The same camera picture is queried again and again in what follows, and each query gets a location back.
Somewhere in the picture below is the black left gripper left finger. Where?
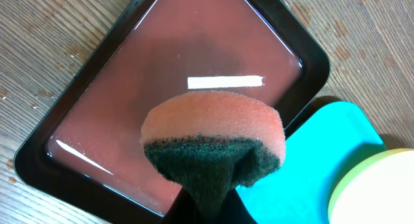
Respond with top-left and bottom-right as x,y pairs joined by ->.
160,188 -> 201,224

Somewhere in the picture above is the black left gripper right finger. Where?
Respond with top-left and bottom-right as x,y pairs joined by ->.
219,189 -> 257,224

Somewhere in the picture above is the yellow plate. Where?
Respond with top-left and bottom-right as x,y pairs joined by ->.
328,148 -> 413,224

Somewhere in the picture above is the black tray with red liquid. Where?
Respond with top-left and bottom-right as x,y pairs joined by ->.
14,0 -> 330,223

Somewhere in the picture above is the teal plastic tray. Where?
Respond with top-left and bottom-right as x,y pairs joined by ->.
237,101 -> 386,224

